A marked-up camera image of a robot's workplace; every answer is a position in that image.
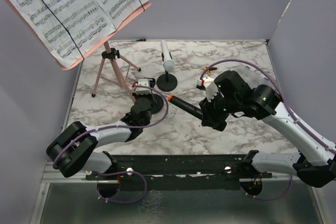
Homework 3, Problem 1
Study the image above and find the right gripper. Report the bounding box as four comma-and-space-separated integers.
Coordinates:
198, 90, 240, 127

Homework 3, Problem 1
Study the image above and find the black microphone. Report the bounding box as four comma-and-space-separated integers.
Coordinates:
168, 95, 203, 120

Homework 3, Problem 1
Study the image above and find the black stand of white microphone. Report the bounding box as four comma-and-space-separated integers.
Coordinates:
156, 50, 178, 92

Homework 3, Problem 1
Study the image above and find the white microphone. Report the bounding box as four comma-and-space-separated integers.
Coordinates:
161, 40, 175, 72

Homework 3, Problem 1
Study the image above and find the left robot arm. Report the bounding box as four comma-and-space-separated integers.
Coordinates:
46, 95, 153, 179

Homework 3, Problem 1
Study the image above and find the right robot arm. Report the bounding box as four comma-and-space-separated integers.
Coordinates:
197, 70, 335, 188

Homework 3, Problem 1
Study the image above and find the clear plastic parts box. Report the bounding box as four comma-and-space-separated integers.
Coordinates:
237, 65, 251, 74

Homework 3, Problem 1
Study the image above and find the pink music stand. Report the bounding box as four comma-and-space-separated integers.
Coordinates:
4, 0, 151, 103

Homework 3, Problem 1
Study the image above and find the left sheet music page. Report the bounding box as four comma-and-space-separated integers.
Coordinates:
10, 0, 114, 67

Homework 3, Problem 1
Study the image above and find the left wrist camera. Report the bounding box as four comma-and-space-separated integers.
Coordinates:
132, 78, 155, 95

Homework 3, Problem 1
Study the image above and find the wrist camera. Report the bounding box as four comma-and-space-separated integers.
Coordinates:
197, 76, 219, 102
132, 78, 155, 95

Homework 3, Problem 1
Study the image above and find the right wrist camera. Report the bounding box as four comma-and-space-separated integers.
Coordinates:
197, 76, 219, 102

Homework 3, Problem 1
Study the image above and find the yellow black T-handle hex key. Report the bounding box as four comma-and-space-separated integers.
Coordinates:
203, 67, 217, 76

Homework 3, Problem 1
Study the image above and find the black mounting rail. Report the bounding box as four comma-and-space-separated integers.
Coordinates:
77, 154, 276, 192

